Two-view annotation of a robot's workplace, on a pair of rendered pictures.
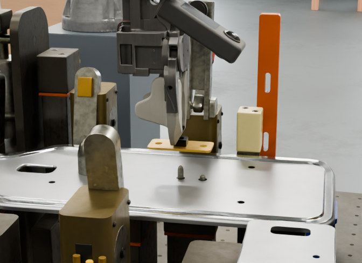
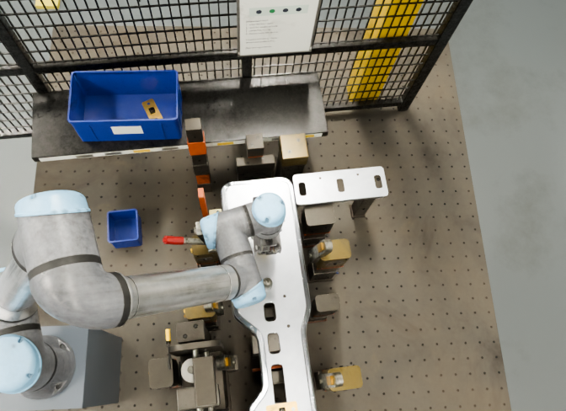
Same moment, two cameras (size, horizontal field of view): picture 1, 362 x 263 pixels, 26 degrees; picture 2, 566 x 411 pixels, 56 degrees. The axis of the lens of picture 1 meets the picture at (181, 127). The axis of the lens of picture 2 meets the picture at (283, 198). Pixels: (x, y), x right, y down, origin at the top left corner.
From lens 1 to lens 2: 1.67 m
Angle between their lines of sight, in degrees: 84
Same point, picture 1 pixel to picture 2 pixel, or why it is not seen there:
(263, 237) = (311, 196)
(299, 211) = (283, 188)
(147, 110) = not seen: hidden behind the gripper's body
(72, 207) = (344, 254)
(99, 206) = (339, 245)
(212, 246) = (310, 217)
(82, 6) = (65, 368)
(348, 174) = not seen: outside the picture
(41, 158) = (255, 317)
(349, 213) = not seen: hidden behind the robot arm
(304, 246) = (313, 183)
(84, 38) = (86, 361)
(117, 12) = (57, 342)
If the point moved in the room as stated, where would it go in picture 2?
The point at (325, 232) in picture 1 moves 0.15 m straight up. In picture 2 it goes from (299, 177) to (305, 157)
